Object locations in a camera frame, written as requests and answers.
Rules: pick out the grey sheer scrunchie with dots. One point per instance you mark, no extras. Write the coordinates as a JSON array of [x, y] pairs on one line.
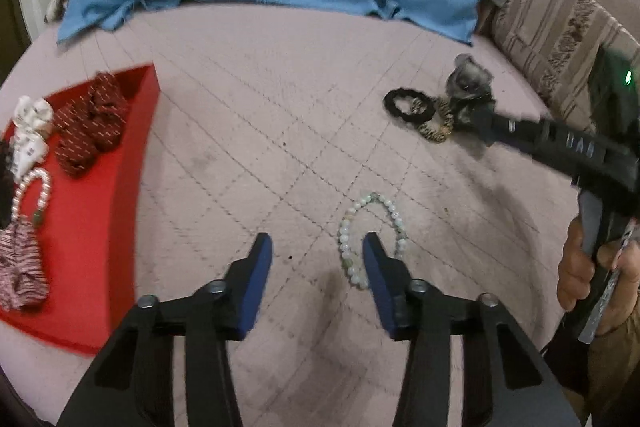
[[467, 77]]

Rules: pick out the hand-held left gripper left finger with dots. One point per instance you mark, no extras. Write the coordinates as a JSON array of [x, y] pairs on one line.
[[255, 277]]

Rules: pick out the red tray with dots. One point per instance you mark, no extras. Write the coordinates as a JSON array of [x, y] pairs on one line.
[[95, 232]]

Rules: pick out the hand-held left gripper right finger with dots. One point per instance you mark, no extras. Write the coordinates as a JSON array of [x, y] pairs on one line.
[[380, 277]]

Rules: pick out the striped cushion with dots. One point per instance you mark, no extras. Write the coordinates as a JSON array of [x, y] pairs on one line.
[[550, 22]]

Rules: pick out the person's brown clothing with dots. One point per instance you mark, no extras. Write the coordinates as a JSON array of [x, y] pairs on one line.
[[615, 367]]

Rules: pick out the dark red polka dot scrunchie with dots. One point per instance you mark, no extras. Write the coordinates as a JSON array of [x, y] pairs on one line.
[[80, 132]]

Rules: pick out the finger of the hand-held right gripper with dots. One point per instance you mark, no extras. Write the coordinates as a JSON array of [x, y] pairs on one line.
[[550, 137]]

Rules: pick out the red plaid scrunchie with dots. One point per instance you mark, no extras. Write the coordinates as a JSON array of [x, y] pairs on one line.
[[22, 267]]

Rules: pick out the person's right hand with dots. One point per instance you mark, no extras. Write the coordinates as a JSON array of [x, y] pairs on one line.
[[575, 267]]

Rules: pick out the white cherry print scrunchie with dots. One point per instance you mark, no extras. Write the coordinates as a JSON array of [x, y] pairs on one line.
[[30, 147]]

